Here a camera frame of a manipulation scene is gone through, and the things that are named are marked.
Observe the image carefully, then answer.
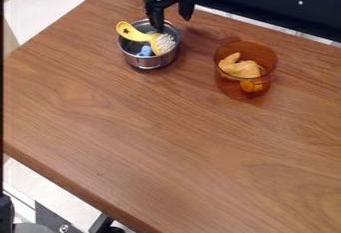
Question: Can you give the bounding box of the black metal frame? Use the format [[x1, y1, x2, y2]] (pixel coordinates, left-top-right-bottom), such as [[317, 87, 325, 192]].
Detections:
[[194, 0, 341, 43]]

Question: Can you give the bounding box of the yellow brush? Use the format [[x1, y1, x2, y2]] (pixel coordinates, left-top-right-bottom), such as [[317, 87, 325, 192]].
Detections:
[[114, 20, 179, 57]]

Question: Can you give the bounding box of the orange clear cup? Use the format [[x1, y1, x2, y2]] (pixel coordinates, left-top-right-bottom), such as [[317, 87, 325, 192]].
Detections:
[[212, 39, 280, 100]]

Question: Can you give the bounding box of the silver pot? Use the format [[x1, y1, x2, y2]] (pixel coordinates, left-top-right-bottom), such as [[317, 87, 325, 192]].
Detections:
[[116, 18, 183, 70]]

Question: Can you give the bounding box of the blue toy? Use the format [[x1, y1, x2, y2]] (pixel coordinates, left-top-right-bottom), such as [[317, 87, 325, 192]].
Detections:
[[136, 44, 154, 58]]

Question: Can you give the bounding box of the orange toy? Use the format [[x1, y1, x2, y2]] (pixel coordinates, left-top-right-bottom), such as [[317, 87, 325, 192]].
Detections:
[[239, 79, 265, 94]]

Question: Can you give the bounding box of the tan toy chicken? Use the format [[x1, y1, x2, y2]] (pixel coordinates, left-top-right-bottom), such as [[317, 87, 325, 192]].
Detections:
[[216, 51, 264, 80]]

